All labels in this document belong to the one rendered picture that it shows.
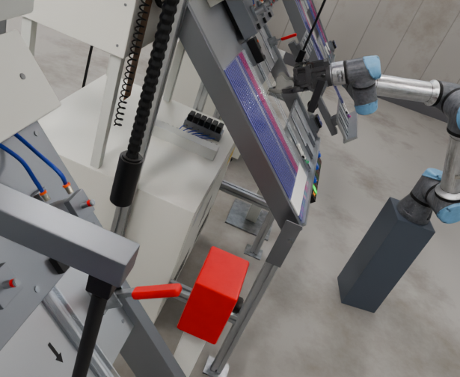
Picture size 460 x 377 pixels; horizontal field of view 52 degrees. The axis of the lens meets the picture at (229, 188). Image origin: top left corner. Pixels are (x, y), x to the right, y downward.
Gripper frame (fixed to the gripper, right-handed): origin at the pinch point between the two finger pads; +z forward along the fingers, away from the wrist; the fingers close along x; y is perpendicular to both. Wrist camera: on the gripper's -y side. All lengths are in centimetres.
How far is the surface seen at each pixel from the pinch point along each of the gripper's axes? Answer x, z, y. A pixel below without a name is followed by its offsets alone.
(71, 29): 38, 42, 37
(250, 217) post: -57, 38, -84
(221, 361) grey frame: 41, 30, -86
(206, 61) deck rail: 37.9, 7.4, 21.3
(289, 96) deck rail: -30.0, 0.5, -12.0
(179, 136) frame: 3.9, 36.9, -9.9
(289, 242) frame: 43, -5, -33
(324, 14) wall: -369, 9, -33
